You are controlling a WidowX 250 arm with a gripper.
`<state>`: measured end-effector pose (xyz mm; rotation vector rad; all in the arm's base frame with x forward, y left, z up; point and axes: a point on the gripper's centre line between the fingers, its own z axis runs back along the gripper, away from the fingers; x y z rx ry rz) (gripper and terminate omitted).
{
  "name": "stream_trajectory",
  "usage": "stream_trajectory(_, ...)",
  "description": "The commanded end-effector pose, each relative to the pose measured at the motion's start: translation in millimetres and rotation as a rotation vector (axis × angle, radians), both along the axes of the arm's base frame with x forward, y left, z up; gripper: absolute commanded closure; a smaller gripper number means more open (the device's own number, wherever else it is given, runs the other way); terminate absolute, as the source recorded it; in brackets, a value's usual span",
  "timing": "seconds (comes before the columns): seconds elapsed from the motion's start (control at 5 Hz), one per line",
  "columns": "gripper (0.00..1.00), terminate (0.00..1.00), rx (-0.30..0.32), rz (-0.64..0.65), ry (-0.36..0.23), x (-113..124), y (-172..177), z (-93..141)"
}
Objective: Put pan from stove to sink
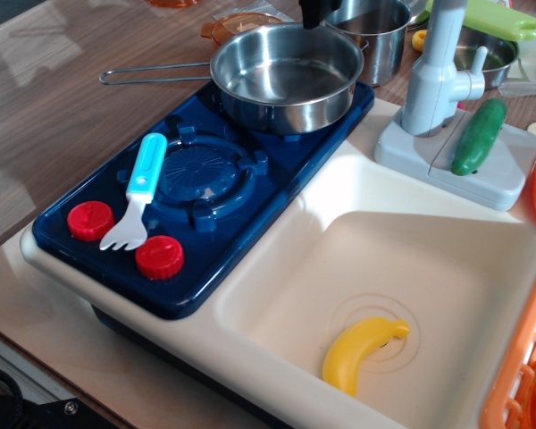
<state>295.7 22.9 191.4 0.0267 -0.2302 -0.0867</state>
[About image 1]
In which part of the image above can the right red stove knob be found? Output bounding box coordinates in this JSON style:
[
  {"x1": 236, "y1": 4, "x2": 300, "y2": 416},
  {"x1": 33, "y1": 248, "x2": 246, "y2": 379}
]
[{"x1": 135, "y1": 235, "x2": 185, "y2": 281}]

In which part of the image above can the orange plastic dish rack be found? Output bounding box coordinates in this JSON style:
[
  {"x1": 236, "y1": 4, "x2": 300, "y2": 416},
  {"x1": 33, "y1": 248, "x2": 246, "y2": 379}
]
[{"x1": 479, "y1": 285, "x2": 536, "y2": 428}]

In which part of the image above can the yellow toy banana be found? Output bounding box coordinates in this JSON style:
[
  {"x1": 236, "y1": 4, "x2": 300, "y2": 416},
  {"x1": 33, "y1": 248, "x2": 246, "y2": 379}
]
[{"x1": 322, "y1": 316, "x2": 411, "y2": 397}]

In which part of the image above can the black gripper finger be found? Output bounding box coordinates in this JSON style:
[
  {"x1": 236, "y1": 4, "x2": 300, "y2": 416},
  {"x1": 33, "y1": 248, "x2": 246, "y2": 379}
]
[{"x1": 299, "y1": 0, "x2": 342, "y2": 29}]

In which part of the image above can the orange cup top edge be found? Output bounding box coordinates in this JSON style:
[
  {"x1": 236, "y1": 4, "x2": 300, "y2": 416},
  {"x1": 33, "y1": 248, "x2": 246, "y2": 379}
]
[{"x1": 146, "y1": 0, "x2": 199, "y2": 8}]

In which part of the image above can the steel bowl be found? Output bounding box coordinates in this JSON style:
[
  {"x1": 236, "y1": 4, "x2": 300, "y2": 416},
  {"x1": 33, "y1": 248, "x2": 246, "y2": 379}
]
[{"x1": 454, "y1": 27, "x2": 520, "y2": 90}]

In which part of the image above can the cream toy sink unit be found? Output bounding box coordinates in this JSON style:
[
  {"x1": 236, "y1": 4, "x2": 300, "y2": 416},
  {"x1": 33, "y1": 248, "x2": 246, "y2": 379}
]
[{"x1": 21, "y1": 100, "x2": 536, "y2": 428}]

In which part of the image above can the black bracket bottom left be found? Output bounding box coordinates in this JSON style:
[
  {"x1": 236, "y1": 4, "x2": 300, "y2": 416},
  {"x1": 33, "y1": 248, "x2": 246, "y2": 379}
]
[{"x1": 0, "y1": 369, "x2": 116, "y2": 429}]

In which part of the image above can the blue white toy fork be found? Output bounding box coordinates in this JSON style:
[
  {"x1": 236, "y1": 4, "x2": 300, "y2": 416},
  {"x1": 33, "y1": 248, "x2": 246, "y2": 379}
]
[{"x1": 99, "y1": 133, "x2": 168, "y2": 251}]

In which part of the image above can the clear plastic utensil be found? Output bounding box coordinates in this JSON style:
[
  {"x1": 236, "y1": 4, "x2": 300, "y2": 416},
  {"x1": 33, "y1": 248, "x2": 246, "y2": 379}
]
[{"x1": 498, "y1": 81, "x2": 536, "y2": 97}]

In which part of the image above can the grey toy faucet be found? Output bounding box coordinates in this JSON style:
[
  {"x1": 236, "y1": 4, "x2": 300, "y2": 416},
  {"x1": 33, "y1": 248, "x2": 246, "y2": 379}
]
[{"x1": 374, "y1": 1, "x2": 536, "y2": 211}]

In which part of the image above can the left red stove knob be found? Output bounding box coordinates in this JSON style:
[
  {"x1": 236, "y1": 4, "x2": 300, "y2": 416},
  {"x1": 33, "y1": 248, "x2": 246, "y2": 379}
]
[{"x1": 67, "y1": 201, "x2": 115, "y2": 242}]

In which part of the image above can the orange transparent lid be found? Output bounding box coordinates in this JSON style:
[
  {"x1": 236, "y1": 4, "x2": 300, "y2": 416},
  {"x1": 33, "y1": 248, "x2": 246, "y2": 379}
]
[{"x1": 200, "y1": 12, "x2": 283, "y2": 48}]

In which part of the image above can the red stove knob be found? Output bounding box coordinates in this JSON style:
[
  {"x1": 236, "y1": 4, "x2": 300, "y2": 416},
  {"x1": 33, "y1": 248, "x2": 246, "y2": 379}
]
[
  {"x1": 135, "y1": 235, "x2": 185, "y2": 281},
  {"x1": 67, "y1": 201, "x2": 115, "y2": 242}
]

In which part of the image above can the dark blue toy stove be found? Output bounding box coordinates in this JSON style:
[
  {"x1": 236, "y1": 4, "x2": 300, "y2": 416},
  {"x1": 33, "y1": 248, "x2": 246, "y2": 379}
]
[{"x1": 32, "y1": 82, "x2": 374, "y2": 319}]

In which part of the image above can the steel pot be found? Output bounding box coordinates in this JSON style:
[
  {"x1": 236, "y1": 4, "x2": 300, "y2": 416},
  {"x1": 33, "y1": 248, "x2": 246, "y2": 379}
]
[{"x1": 323, "y1": 0, "x2": 412, "y2": 87}]

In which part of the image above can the steel frying pan wire handle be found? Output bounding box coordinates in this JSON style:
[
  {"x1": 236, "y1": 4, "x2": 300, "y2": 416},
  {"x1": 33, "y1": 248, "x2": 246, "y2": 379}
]
[{"x1": 99, "y1": 22, "x2": 365, "y2": 136}]

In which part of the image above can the green toy cucumber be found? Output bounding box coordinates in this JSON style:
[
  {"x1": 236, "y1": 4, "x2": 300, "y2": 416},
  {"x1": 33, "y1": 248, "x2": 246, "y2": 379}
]
[{"x1": 450, "y1": 98, "x2": 507, "y2": 176}]

